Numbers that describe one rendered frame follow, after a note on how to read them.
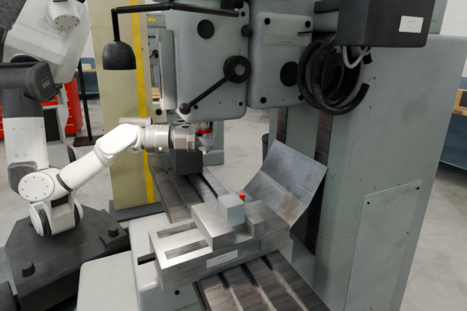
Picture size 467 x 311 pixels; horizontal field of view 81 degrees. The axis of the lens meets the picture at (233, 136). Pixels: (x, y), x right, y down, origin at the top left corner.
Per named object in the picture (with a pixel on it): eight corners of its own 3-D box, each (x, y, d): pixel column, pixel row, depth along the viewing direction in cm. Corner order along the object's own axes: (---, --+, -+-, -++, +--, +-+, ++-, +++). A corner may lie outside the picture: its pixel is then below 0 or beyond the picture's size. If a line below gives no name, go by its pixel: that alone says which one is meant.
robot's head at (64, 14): (51, 32, 77) (55, 12, 71) (40, 1, 78) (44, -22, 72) (76, 34, 82) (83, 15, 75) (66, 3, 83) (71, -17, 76)
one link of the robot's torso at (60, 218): (33, 225, 138) (19, 148, 115) (76, 210, 152) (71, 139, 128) (42, 248, 130) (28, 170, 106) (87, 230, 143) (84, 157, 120)
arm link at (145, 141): (153, 149, 79) (112, 150, 77) (159, 156, 89) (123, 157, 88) (155, 112, 81) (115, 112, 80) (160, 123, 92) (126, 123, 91)
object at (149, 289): (142, 325, 74) (137, 291, 71) (130, 245, 104) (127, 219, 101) (292, 269, 94) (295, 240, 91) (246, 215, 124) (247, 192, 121)
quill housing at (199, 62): (185, 127, 71) (179, -11, 61) (168, 110, 89) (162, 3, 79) (249, 120, 78) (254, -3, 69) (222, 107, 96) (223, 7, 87)
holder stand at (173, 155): (176, 176, 117) (173, 132, 111) (167, 157, 136) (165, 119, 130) (203, 172, 121) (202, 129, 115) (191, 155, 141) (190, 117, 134)
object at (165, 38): (162, 110, 76) (158, 29, 69) (160, 107, 79) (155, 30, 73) (177, 109, 77) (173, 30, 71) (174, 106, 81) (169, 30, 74)
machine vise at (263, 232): (162, 294, 61) (160, 253, 57) (149, 251, 73) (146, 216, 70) (288, 246, 76) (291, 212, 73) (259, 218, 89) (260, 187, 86)
